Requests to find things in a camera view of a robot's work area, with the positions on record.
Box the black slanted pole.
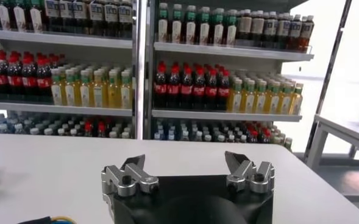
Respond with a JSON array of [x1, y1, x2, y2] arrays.
[[302, 0, 354, 155]]

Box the white metal shelf rack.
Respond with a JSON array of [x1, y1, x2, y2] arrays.
[[0, 0, 146, 139], [144, 0, 316, 150]]

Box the dark bottle blue white label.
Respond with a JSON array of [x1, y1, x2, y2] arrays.
[[44, 0, 60, 34], [118, 0, 133, 39], [299, 15, 315, 52], [276, 12, 291, 49], [104, 0, 119, 38], [73, 0, 88, 36], [288, 13, 302, 51], [263, 11, 278, 49], [88, 0, 104, 37], [59, 0, 74, 35]]

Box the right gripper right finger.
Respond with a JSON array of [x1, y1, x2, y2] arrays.
[[224, 151, 275, 194]]

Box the white frame side table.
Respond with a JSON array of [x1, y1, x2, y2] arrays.
[[306, 114, 359, 171]]

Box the yellow tea bottle green label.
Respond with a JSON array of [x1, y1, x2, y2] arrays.
[[63, 69, 77, 107], [93, 69, 106, 108], [227, 78, 243, 113], [266, 81, 280, 114], [120, 71, 133, 110], [79, 69, 92, 108], [107, 70, 120, 109], [278, 82, 293, 115], [50, 68, 63, 107], [254, 80, 268, 114], [241, 79, 256, 113], [290, 83, 304, 116]]

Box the yellow and blue wire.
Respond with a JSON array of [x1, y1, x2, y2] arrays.
[[17, 215, 76, 224]]

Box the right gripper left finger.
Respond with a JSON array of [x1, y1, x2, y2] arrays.
[[101, 154, 160, 197]]

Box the dark bottle beige label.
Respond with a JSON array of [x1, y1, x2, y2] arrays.
[[251, 10, 265, 48], [238, 9, 253, 47]]

